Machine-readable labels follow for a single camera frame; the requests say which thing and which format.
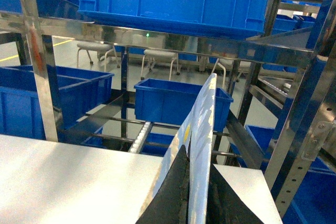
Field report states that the blue bin left rack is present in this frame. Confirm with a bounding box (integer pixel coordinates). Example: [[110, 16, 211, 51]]
[[1, 66, 114, 140]]

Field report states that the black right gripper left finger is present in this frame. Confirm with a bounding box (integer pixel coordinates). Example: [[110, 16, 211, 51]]
[[137, 145, 190, 223]]

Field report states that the blue bin overhead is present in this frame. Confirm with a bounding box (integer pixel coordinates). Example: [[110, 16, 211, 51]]
[[79, 0, 268, 39]]

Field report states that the steel rack upright post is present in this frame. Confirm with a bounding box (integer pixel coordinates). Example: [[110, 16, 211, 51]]
[[20, 0, 64, 142]]

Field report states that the flower gift bag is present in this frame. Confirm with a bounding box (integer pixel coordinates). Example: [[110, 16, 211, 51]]
[[139, 73, 217, 223]]

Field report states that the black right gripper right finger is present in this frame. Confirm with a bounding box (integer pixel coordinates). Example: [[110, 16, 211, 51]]
[[206, 164, 262, 223]]

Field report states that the small blue bin on rack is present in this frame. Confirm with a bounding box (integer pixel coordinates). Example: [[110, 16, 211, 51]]
[[133, 78, 234, 133]]

